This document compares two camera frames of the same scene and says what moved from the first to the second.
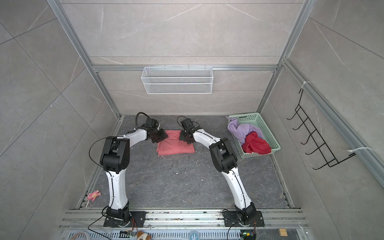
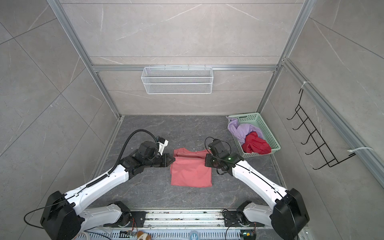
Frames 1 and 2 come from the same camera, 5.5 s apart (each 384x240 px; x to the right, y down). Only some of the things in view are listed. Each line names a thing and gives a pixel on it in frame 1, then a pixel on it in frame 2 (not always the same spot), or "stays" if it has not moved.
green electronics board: (247, 234) stays
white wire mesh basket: (177, 80) stays
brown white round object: (141, 235) stays
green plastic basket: (255, 119) stays
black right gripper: (181, 137) → (208, 162)
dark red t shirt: (253, 143) stays
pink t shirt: (172, 145) → (188, 169)
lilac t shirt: (240, 130) stays
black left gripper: (163, 135) → (166, 160)
